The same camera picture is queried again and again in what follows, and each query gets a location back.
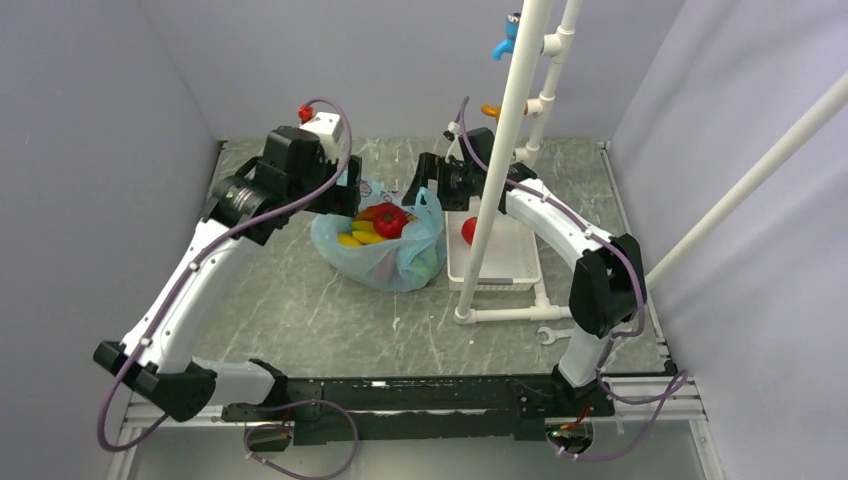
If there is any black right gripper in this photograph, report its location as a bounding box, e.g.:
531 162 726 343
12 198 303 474
402 153 481 213

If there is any blue printed plastic bag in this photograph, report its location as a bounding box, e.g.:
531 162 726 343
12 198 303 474
311 188 446 292

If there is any red fake tomato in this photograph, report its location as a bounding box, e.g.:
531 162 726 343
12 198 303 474
372 204 408 239

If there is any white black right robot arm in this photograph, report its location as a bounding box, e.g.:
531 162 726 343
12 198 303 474
403 128 647 415

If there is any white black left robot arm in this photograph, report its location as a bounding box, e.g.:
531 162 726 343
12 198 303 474
93 124 361 422

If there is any yellow fake banana bunch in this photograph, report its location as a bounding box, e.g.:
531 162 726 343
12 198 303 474
336 220 386 247

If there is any red fake fruit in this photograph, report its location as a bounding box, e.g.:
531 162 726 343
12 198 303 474
460 216 478 245

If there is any orange plastic faucet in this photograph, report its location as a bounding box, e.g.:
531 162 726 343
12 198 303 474
481 104 502 122

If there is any white perforated plastic basket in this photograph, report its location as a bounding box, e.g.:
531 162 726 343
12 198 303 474
444 198 542 292

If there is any blue plastic faucet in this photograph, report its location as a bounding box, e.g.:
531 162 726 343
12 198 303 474
491 12 521 61

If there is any white pvc pipe rack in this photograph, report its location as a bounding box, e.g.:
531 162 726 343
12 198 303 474
454 0 583 325

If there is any silver open-end wrench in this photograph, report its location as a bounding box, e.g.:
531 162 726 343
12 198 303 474
537 326 574 346

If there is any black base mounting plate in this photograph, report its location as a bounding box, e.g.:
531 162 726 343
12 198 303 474
222 374 615 446

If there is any white diagonal pipe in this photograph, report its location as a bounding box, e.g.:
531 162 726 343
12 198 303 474
646 72 847 290

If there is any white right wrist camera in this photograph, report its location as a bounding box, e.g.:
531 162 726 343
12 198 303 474
443 121 464 161

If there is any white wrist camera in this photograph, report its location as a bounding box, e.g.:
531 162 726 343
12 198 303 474
443 121 464 161
300 112 343 160

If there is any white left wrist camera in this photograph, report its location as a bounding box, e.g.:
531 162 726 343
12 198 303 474
300 112 343 160

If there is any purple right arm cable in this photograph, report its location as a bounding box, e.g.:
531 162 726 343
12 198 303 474
455 96 692 464

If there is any aluminium extrusion rail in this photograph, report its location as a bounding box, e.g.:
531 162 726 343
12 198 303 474
162 375 706 428

